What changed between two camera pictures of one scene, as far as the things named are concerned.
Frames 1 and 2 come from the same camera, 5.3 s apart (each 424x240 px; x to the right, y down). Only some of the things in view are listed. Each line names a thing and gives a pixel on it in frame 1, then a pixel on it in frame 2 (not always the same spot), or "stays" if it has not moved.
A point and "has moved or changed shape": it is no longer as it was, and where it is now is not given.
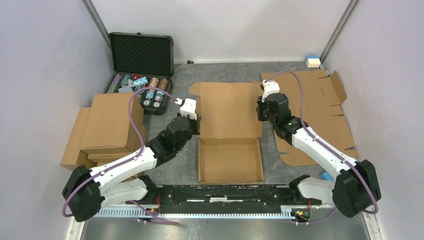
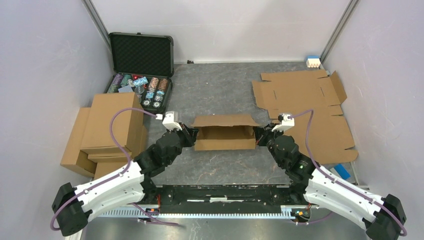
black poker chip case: [141, 60] stays
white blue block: [313, 61] stays
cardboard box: [229, 118] has moved or changed shape
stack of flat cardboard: [314, 98] stays
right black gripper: [259, 108] -> [261, 133]
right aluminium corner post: [352, 5] stays
